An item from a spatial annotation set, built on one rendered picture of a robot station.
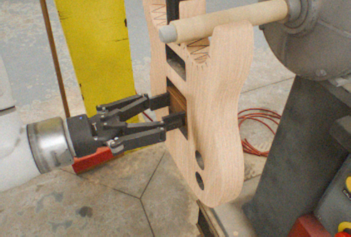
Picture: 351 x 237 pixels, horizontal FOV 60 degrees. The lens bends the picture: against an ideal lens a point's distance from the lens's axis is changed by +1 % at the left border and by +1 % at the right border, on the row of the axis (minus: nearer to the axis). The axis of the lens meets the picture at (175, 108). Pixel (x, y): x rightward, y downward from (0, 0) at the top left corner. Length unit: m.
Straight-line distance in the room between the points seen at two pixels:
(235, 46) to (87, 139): 0.29
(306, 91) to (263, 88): 1.57
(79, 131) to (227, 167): 0.25
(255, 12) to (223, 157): 0.22
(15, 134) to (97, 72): 1.01
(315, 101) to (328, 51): 0.29
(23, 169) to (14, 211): 1.31
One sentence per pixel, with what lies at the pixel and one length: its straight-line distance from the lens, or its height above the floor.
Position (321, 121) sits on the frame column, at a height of 0.94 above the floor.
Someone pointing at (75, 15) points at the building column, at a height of 0.88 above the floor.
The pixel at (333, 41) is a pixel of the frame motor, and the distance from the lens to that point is 0.51.
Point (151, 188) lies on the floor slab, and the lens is 1.72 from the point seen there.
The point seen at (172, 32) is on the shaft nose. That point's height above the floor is 1.26.
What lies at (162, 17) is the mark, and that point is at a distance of 0.63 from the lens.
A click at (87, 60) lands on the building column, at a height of 0.66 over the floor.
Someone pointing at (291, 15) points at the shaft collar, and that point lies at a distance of 0.51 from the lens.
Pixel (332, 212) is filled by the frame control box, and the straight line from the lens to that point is 0.61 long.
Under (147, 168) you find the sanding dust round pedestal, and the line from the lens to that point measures 1.79.
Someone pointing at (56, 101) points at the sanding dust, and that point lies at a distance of 2.32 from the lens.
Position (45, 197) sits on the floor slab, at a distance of 1.82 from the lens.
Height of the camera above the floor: 1.47
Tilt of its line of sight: 44 degrees down
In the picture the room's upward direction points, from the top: straight up
